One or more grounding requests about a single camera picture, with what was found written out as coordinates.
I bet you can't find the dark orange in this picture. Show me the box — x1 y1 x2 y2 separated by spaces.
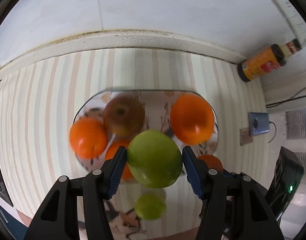
198 154 224 173

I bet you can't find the small orange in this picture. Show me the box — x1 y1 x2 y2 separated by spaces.
104 139 135 181
69 117 108 159

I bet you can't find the green apple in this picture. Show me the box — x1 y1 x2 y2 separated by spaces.
134 193 167 220
127 130 182 189

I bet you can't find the large orange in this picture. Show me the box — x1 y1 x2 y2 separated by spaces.
170 94 215 145

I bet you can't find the brown apple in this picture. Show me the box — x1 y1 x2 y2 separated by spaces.
103 96 145 137

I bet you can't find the brown card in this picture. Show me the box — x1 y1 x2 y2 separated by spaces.
240 127 253 146

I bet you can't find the blue smartphone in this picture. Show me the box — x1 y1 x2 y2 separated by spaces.
248 112 270 137

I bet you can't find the floral oval ceramic plate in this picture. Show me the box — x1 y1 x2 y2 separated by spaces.
73 90 219 181

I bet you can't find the soy sauce bottle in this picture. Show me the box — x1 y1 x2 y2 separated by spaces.
237 38 302 82

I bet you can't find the black charging cable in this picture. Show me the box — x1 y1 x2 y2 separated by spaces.
265 84 306 144

